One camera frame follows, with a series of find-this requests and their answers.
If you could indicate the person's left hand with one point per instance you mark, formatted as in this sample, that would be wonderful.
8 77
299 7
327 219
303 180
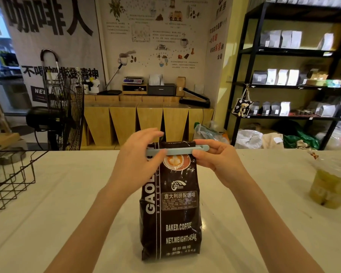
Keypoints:
133 164

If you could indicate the person's right hand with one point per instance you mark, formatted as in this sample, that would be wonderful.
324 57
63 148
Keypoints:
224 164

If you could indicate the light blue sealing clip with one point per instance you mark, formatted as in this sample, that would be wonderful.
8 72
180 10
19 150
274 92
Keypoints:
182 150

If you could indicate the black coffee bag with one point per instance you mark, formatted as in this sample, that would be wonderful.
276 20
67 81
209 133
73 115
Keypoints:
173 213

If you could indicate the person's right forearm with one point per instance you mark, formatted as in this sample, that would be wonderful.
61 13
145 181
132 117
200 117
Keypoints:
272 233

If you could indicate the black arm stand with base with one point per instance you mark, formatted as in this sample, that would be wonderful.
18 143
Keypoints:
109 92

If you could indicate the person's left forearm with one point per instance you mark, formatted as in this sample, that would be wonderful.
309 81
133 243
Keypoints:
88 238

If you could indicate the clear plastic bag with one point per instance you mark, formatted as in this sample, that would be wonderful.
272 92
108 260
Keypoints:
210 133

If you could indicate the hanging bag with toy bear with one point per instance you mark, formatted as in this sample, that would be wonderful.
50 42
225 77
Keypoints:
242 108

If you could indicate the green plastic bag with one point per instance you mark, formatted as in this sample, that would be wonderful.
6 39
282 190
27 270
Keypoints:
308 140

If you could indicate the white plastic sack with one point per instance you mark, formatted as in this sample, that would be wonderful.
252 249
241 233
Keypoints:
248 139

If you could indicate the wooden panelled sideboard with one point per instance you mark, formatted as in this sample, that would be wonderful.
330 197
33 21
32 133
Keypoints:
122 122

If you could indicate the small dark grey packet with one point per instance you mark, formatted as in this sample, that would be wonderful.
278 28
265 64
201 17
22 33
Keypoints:
276 108
266 108
255 108

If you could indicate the black heat sealer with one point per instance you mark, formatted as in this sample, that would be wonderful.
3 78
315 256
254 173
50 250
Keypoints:
194 102

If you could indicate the black sack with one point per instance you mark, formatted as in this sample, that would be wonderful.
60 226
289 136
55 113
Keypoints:
285 127

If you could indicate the small wooden open box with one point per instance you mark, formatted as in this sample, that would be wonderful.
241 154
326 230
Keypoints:
134 92

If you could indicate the small white packet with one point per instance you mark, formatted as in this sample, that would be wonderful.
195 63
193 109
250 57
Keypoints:
285 109

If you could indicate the small digital scale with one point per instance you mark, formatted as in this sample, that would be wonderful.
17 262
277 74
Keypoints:
133 80

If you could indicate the white container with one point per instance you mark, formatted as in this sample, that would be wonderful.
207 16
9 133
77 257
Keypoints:
94 86

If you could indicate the white paper bags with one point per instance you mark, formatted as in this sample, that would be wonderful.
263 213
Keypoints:
156 79

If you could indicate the small brown wrapper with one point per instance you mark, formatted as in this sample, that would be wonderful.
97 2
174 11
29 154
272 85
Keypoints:
313 155

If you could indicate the brown paper box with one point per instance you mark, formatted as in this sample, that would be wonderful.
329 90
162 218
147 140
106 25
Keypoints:
181 86

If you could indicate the wide grey labelled packet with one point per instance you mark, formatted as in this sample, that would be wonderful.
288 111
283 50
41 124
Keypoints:
259 77

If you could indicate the row of small jars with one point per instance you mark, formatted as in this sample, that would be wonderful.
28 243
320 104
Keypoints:
305 112

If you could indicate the black floor fan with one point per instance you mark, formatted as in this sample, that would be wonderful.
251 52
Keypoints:
42 117

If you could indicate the plastic cup of green drink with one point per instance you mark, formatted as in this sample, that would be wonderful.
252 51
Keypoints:
329 190

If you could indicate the clear plastic sacks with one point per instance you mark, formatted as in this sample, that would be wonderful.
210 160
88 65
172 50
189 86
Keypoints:
336 136

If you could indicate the dark paper packet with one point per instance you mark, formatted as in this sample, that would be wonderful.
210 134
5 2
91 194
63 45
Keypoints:
303 78

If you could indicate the pile of pale packets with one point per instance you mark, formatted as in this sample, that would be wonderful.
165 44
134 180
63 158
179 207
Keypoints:
328 110

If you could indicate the grey metal bowl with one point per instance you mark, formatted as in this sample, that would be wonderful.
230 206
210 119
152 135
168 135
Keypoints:
11 158

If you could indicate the yellow cardboard box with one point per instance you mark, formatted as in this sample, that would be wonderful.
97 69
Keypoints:
318 78

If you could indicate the black metal shelf rack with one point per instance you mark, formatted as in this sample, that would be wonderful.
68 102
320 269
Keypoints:
287 51

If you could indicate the grey paper packet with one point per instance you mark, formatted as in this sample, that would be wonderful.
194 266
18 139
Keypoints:
264 39

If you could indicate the wooden board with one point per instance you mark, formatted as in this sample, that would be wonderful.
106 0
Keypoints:
2 140

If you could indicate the green flat box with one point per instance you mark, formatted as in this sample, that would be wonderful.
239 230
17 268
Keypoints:
335 83

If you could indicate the wooden ladder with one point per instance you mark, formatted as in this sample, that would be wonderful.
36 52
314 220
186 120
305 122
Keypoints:
0 116

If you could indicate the metal hand trolley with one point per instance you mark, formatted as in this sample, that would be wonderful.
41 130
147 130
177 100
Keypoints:
48 50

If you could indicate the leaning white paper packet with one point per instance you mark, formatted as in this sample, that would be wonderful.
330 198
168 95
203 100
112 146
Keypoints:
326 42

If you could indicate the white banner with black letters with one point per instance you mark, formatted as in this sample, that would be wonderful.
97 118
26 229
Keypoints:
17 51

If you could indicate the white display shelf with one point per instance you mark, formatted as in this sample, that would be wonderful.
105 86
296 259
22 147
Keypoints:
2 36

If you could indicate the illustrated wall poster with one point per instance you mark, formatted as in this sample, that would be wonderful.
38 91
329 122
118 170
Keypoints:
153 59

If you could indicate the narrow wall poster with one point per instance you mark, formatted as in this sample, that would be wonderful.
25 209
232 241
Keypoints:
218 25

